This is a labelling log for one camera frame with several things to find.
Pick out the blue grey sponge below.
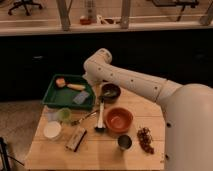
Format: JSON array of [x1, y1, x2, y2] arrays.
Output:
[[73, 91, 90, 104]]

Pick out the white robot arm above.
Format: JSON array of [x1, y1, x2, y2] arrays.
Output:
[[83, 48, 213, 171]]

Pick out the green plastic tray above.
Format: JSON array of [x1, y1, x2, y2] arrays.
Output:
[[43, 74, 96, 110]]

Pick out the dark small bowl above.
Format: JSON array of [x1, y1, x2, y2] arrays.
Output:
[[100, 83, 121, 103]]

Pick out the metal fork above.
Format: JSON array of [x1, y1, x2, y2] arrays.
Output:
[[70, 110, 99, 126]]

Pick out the yellow toy food piece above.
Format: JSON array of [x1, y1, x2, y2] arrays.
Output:
[[67, 84, 85, 91]]

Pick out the orange red bowl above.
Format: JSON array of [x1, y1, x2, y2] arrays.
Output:
[[104, 107, 133, 133]]

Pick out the orange toy food piece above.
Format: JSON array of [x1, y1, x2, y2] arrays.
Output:
[[55, 78, 66, 88]]

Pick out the green plastic cup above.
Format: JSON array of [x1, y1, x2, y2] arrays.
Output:
[[57, 108, 71, 123]]

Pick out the metal cup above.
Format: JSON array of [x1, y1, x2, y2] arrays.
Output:
[[118, 135, 132, 150]]

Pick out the dark red grape bunch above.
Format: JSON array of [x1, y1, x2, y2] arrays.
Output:
[[137, 127, 154, 154]]

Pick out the clear plastic cup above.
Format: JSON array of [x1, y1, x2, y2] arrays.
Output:
[[45, 111, 58, 121]]

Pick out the brown rectangular block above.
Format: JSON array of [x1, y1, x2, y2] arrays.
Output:
[[66, 127, 87, 152]]

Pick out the red object on shelf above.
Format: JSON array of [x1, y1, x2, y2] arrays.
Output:
[[80, 18, 92, 25]]

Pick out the white round container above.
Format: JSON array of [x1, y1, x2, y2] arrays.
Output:
[[43, 121, 62, 140]]

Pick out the black office chair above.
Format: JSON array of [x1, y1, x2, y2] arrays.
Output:
[[8, 0, 43, 16]]

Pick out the black tripod stand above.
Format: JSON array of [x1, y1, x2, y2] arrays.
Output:
[[0, 137, 24, 171]]

